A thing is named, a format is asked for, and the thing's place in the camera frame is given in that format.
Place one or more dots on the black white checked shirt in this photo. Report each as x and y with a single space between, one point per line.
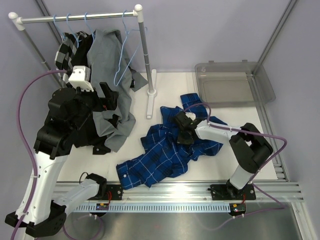
67 49

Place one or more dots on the grey shirt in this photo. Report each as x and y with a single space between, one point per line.
109 65

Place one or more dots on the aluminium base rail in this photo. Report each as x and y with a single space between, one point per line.
187 197

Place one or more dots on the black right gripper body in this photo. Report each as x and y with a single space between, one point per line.
182 129

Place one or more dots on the blue plaid shirt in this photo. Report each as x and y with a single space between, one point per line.
163 156

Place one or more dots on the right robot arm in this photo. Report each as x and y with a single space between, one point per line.
249 146

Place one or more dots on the white clothes rack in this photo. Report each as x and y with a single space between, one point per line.
137 12

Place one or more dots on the aluminium frame post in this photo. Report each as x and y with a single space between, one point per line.
48 39
275 34

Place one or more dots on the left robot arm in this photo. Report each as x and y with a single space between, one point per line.
69 124

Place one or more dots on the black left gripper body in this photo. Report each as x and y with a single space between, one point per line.
103 104

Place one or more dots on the clear grey plastic bin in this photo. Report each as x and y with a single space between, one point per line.
233 84

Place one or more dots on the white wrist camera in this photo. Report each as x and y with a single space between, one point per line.
80 78
191 115

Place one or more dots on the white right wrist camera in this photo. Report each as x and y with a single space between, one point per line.
191 115

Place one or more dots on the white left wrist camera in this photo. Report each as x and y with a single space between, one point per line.
80 78

